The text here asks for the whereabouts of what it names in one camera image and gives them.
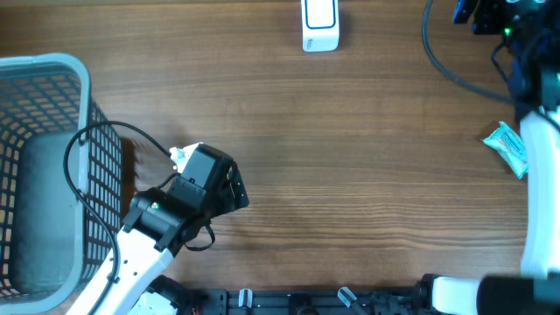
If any left camera black cable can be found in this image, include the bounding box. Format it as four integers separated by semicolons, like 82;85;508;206
63;120;172;315

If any mint green tissue pack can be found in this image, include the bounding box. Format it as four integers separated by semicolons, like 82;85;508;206
482;121;528;179

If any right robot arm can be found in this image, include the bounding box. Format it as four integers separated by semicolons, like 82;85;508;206
420;0;559;314

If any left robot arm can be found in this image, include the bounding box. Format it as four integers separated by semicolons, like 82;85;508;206
69;143;249;314

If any white barcode scanner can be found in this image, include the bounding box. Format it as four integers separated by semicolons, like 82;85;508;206
300;0;340;53

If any grey plastic mesh basket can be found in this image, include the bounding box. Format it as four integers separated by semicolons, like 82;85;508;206
1;53;123;314

